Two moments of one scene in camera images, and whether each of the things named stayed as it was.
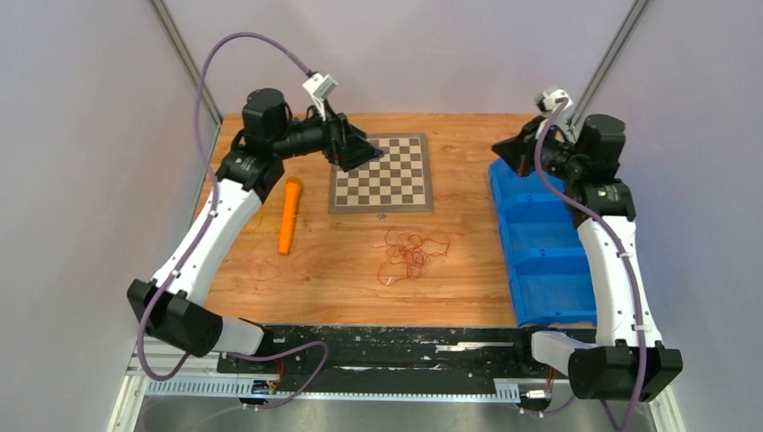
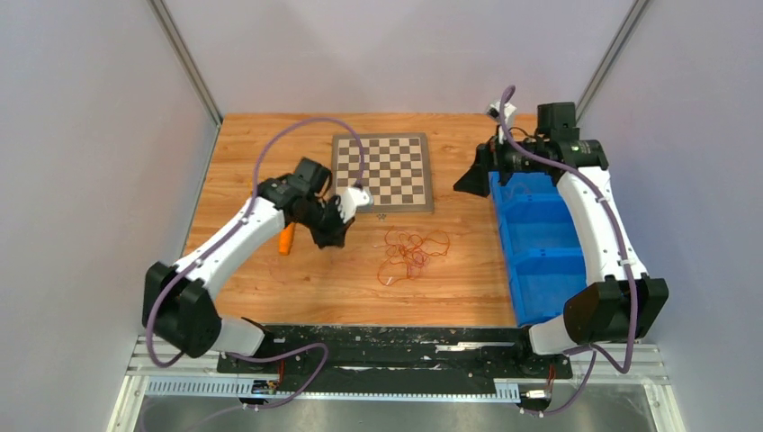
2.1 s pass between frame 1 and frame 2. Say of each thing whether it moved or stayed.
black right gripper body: moved
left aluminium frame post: stayed
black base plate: stayed
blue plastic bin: stayed
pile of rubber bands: stayed
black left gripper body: moved
